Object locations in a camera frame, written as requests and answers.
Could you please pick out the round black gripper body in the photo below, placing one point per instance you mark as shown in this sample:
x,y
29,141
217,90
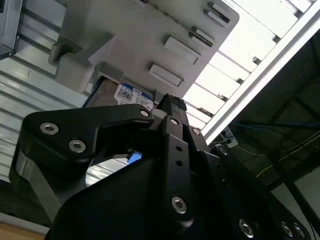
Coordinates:
x,y
120,207

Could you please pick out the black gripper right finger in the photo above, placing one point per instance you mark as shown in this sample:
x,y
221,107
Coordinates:
x,y
197,140

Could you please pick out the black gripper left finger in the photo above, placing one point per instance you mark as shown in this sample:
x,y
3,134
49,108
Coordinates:
x,y
62,130

